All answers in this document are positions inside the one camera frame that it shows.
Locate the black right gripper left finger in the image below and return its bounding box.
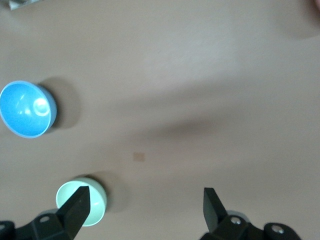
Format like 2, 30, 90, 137
14, 186, 90, 240

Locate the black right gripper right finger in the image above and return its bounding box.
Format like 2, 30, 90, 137
199, 187, 301, 240

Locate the light green bowl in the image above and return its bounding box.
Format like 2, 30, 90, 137
55, 176, 108, 227

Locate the blue plastic bowl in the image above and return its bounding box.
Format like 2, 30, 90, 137
0, 79, 58, 139

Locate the pink plastic bowl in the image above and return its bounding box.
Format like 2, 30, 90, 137
298, 0, 320, 16

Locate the white metal bracket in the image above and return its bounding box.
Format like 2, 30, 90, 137
8, 0, 38, 11

